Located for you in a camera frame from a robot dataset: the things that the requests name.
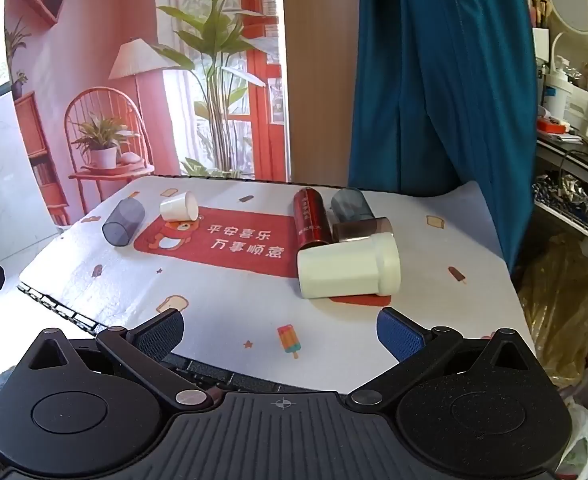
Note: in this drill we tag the white printed tablecloth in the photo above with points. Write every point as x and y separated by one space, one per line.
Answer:
223 310

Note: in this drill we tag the yellow plastic bag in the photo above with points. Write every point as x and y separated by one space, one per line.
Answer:
564 310

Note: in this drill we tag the white tub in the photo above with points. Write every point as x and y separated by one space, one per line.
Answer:
558 94

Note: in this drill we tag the orange box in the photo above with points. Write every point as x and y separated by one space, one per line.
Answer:
550 125

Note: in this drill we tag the red coaster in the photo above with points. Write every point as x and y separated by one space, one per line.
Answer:
361 300

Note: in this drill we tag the brown translucent cup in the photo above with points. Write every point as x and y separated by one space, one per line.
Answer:
359 230

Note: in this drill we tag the red metal cup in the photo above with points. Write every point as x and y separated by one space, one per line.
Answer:
310 220

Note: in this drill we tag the blue curtain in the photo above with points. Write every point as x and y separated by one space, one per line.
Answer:
424 85

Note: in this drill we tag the large cream cup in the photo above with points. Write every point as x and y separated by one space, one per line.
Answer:
344 270

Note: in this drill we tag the red bear print mat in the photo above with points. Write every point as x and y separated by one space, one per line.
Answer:
246 246

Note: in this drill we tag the grey translucent cup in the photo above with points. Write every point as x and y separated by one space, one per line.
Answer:
350 204
122 222

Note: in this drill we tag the wall poster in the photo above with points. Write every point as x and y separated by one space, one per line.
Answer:
98 35

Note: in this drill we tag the small white paper cup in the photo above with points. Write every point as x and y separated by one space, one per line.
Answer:
176 206

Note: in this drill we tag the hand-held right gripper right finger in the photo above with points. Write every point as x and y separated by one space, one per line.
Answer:
400 336

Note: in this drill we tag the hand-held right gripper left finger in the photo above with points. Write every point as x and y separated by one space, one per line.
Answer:
161 334

